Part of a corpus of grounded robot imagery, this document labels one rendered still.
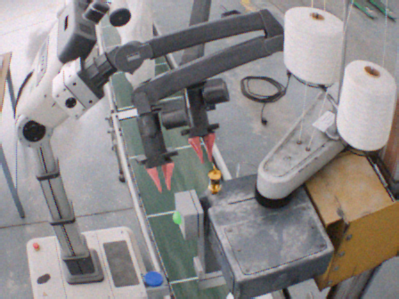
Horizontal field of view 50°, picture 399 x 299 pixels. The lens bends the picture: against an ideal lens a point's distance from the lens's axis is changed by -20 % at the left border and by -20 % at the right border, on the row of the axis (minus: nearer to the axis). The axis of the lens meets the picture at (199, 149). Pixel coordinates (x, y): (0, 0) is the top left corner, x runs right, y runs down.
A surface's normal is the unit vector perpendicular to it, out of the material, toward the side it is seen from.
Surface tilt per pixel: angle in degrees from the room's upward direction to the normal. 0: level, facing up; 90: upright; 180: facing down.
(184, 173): 0
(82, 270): 90
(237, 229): 0
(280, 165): 0
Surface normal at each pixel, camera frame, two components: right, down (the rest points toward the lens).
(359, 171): -0.01, -0.76
